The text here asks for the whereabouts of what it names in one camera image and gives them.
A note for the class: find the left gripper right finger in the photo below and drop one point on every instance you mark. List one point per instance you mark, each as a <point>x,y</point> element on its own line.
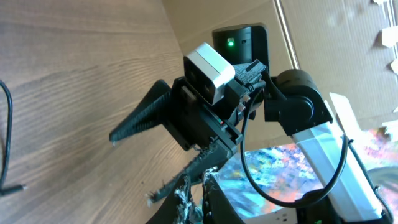
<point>216,207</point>

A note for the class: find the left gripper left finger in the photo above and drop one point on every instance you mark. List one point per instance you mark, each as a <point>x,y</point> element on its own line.
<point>177,206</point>

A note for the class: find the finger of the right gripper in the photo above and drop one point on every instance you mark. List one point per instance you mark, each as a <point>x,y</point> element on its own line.
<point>146,115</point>
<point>215,155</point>

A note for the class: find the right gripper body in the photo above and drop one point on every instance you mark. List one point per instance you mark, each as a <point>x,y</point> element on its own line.
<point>192,121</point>

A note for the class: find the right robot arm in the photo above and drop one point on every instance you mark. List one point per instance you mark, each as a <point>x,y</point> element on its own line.
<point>293,100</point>

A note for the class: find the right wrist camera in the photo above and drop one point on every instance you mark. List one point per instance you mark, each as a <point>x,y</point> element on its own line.
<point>208,72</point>

